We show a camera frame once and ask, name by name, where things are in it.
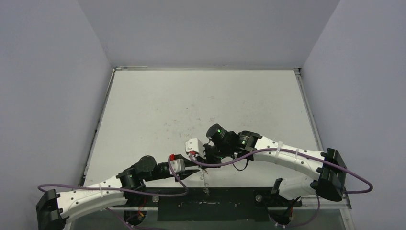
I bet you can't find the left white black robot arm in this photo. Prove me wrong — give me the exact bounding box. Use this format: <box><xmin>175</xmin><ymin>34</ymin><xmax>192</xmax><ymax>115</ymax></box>
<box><xmin>35</xmin><ymin>155</ymin><xmax>199</xmax><ymax>230</ymax></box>

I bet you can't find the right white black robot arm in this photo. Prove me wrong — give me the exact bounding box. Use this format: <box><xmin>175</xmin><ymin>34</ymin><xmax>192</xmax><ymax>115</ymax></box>
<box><xmin>197</xmin><ymin>124</ymin><xmax>346</xmax><ymax>206</ymax></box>

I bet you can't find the metal key holder ring plate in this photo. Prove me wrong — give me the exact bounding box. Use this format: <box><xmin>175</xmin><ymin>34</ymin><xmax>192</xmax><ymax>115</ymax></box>
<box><xmin>200</xmin><ymin>168</ymin><xmax>210</xmax><ymax>195</ymax></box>

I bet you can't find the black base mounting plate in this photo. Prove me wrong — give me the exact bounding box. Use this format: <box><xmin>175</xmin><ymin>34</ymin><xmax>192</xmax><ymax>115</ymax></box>
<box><xmin>123</xmin><ymin>187</ymin><xmax>302</xmax><ymax>221</ymax></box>

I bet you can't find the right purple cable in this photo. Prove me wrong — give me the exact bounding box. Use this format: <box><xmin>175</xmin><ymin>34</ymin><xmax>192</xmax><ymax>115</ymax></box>
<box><xmin>189</xmin><ymin>148</ymin><xmax>374</xmax><ymax>229</ymax></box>

